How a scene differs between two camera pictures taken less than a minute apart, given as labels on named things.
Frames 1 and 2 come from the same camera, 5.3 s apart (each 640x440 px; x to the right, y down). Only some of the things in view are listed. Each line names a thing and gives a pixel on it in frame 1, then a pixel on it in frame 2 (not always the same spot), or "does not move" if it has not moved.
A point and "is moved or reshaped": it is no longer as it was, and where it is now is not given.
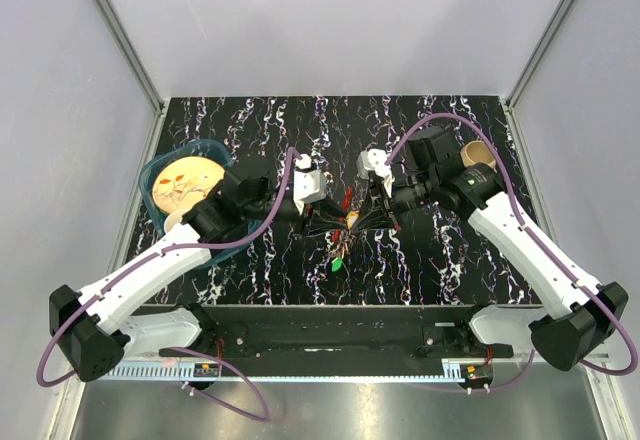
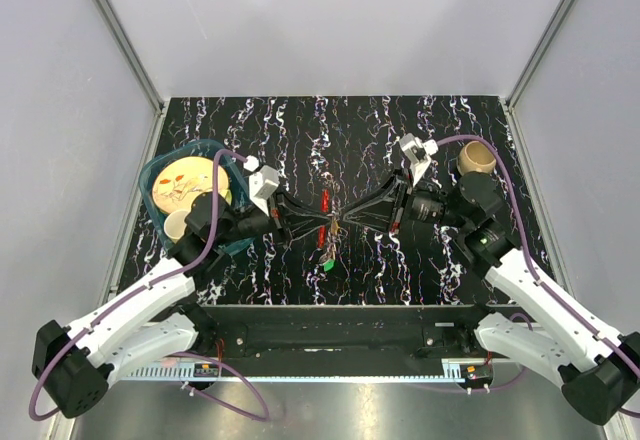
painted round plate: x=181 y=184 does not move
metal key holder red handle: x=343 y=238 is moved or reshaped
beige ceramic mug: x=477 y=151 does not move
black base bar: x=338 y=332 does not move
